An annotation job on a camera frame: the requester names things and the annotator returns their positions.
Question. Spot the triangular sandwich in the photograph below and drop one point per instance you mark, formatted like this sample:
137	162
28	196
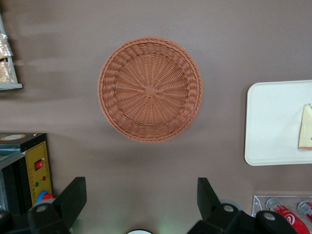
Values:
306	126

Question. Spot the red cola bottle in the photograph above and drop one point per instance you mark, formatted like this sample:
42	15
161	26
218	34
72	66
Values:
287	217
306	207

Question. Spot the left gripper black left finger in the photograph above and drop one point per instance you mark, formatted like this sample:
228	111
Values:
61	214

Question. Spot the clear acrylic bottle rack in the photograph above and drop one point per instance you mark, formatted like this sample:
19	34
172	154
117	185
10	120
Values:
258	202

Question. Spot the clear bag of pastry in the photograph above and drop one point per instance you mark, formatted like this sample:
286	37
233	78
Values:
5	47
5	72

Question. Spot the round brown wicker basket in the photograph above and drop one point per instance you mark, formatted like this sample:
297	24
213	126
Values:
150	90

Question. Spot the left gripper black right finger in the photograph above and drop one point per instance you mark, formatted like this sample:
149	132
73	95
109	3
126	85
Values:
217	219

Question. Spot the beige plastic tray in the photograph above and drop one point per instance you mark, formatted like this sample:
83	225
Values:
268	122

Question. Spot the black food warmer machine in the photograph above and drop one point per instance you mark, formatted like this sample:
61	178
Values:
36	156

